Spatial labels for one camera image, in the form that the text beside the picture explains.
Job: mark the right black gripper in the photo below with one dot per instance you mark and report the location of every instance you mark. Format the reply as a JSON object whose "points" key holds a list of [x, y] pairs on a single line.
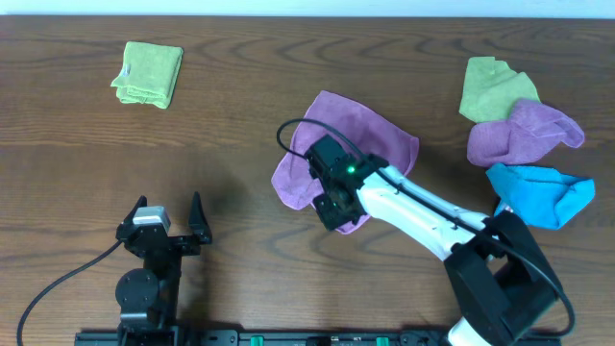
{"points": [[321, 202]]}

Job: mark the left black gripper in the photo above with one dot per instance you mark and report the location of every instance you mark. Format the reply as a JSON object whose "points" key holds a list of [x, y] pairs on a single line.
{"points": [[202, 228]]}

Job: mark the purple cloth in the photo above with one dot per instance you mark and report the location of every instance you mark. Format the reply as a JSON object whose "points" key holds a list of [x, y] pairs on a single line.
{"points": [[369, 131], [531, 132]]}

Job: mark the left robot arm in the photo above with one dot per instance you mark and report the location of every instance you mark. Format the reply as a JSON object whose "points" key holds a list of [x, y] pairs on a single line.
{"points": [[148, 296]]}

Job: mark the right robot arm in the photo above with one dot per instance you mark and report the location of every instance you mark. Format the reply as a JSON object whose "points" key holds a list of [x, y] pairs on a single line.
{"points": [[502, 282]]}

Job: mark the folded green cloth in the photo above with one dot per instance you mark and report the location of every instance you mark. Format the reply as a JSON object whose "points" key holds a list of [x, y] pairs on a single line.
{"points": [[149, 74]]}

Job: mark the crumpled green cloth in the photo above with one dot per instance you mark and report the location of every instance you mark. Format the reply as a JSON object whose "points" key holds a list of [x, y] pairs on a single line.
{"points": [[491, 89]]}

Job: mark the crumpled purple cloth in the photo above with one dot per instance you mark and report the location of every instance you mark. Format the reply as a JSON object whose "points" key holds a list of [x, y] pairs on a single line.
{"points": [[531, 132]]}

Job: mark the crumpled blue cloth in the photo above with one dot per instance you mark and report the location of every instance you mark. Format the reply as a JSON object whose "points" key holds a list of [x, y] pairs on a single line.
{"points": [[542, 197]]}

